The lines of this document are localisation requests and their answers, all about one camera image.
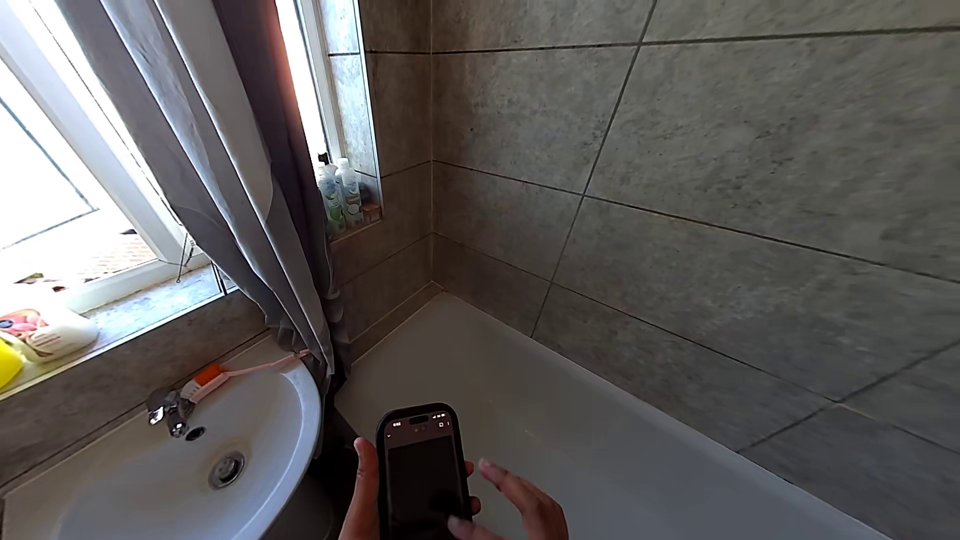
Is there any person's right hand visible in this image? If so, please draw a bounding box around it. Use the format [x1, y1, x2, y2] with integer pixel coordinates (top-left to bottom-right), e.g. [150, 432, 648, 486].
[447, 459, 570, 540]

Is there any person's left hand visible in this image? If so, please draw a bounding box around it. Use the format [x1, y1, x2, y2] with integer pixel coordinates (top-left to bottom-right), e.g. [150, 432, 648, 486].
[338, 437, 482, 540]

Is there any black smartphone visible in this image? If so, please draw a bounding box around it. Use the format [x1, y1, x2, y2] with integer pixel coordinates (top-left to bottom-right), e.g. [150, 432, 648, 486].
[375, 402, 474, 540]

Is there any white bathtub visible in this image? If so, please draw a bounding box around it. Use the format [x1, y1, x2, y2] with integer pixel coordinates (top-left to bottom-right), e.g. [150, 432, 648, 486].
[334, 283, 894, 540]

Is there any metal basin drain plug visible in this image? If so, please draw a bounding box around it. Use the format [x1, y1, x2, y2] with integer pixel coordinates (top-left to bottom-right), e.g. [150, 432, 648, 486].
[208, 450, 246, 491]

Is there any pink brush with orange bristles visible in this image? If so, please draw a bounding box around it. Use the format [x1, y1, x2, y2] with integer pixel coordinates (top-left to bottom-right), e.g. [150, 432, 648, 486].
[180, 349, 311, 405]

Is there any chrome basin tap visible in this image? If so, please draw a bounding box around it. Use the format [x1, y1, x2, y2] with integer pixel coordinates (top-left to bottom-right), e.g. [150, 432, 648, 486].
[146, 387, 196, 439]

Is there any white washbasin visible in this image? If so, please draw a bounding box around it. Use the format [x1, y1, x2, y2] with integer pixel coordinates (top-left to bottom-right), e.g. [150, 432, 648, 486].
[0, 330, 324, 540]

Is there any clear bottle with dark cap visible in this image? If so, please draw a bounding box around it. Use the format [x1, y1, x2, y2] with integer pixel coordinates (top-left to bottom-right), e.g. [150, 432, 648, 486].
[316, 153, 347, 235]

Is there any clear bottle with white cap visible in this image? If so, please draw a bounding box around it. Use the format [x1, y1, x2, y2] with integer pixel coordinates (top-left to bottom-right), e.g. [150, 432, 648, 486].
[335, 157, 365, 230]

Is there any grey shower curtain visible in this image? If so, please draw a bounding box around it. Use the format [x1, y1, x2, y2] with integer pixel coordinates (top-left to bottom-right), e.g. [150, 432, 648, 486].
[56, 0, 354, 391]

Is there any white bottle with red label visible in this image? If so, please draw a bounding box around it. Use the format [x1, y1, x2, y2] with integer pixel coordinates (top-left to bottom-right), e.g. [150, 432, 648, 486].
[0, 306, 100, 364]

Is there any white framed window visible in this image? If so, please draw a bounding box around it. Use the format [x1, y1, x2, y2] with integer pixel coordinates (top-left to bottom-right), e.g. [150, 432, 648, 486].
[0, 0, 345, 315]

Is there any yellow bottle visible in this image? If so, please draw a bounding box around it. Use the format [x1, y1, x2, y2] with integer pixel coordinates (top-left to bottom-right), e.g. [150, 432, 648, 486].
[0, 339, 26, 390]

